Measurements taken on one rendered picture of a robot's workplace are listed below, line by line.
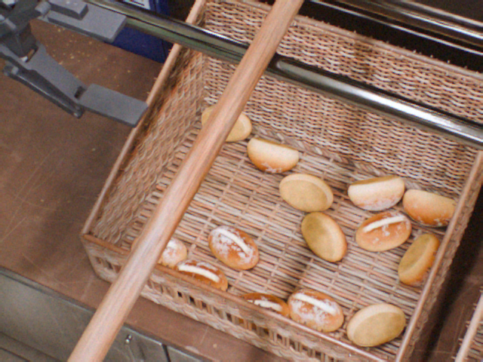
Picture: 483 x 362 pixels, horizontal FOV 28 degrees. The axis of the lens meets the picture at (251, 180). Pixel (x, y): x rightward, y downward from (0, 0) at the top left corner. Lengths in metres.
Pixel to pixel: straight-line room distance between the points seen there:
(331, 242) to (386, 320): 0.16
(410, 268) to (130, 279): 0.72
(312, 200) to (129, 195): 0.32
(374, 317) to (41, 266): 0.59
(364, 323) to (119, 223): 0.46
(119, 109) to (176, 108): 0.72
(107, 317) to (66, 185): 0.86
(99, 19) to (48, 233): 0.90
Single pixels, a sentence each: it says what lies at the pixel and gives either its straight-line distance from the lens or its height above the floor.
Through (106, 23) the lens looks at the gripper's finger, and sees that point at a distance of 0.92.
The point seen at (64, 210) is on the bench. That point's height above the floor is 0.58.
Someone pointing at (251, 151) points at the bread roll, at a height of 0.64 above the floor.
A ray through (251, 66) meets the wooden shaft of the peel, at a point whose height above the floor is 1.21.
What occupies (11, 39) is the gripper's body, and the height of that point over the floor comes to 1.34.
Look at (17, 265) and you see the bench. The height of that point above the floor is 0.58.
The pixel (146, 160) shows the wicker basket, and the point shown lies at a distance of 1.70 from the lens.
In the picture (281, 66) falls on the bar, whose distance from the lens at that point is 1.16.
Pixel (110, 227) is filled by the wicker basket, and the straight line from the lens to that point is 1.67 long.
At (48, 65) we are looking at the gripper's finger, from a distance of 1.05.
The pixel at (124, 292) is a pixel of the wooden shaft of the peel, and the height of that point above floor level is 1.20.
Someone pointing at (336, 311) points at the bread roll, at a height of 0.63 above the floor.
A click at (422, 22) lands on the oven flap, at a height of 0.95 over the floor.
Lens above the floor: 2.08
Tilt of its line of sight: 58 degrees down
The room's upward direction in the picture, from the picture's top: 6 degrees counter-clockwise
